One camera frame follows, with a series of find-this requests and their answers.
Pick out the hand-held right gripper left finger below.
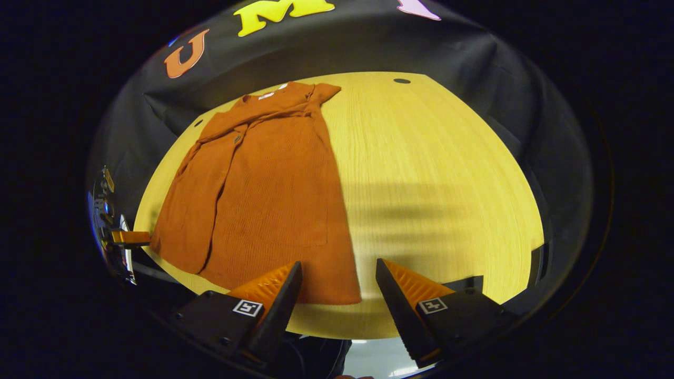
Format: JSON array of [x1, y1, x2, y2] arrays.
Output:
[[171, 261, 303, 366]]

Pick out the rust orange knit garment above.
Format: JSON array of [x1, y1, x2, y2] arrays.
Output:
[[150, 82, 363, 306]]

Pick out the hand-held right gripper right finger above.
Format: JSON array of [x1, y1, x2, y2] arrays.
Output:
[[375, 258, 519, 369]]

